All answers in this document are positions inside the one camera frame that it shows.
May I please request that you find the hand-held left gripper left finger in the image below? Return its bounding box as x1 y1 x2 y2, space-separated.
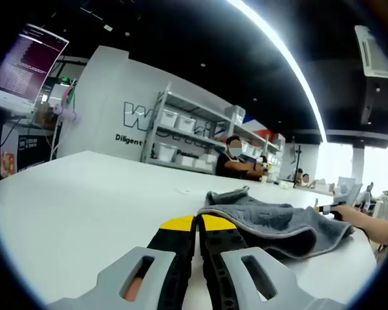
48 214 197 310

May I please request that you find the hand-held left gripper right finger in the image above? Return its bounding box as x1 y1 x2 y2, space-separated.
195 213 345 310

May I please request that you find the grey towel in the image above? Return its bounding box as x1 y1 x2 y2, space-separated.
197 185 355 261

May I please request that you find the person's right hand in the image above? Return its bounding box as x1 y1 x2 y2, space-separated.
331 205 355 223

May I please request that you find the black tripod stand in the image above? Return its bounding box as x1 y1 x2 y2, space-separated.
292 137 303 181

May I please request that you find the grey metal shelving rack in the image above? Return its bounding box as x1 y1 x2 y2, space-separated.
140 82 286 177

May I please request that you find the group of white storage boxes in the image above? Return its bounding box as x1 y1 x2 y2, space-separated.
155 105 285 171

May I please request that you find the ceiling air conditioner unit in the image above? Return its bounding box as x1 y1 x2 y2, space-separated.
354 25 388 80

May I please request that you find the black cabinet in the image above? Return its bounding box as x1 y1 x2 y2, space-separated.
16 129 63 174

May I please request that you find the purple rolled mat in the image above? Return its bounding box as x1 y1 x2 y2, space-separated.
53 105 82 123

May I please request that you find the orange printed carton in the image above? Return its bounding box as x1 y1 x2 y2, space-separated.
0 151 17 177

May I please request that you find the computer monitor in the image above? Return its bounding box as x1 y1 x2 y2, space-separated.
0 23 70 112

